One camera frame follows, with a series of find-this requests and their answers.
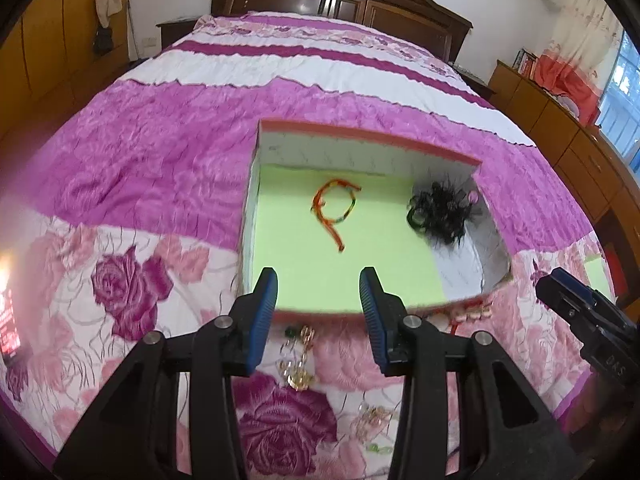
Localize pink floral bedspread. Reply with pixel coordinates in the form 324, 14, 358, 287
1, 12, 603, 460

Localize red orange braided bracelet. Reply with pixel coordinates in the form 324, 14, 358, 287
310, 179, 362, 252

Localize red cardboard jewelry box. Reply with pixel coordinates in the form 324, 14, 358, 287
240, 119, 512, 320

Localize red white curtain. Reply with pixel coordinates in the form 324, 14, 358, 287
534, 0, 624, 126

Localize dark wooden nightstand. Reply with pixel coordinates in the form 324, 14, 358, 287
156, 18, 198, 52

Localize wooden wardrobe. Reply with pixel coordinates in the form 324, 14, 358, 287
1, 0, 128, 134

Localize green crystal bead bracelet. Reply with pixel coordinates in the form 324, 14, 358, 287
349, 401, 402, 456

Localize gold pearl brooch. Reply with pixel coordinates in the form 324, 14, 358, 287
279, 359, 314, 391

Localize red shell string bracelet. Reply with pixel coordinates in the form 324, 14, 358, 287
424, 297, 495, 336

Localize wooden sideboard cabinet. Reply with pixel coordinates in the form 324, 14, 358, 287
489, 61, 639, 245

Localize black hanging bag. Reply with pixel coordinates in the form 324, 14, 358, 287
92, 25, 114, 55

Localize green bead gold earring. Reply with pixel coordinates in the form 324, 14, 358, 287
284, 325, 316, 362

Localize black feather hair clip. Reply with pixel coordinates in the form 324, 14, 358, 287
406, 179, 480, 246

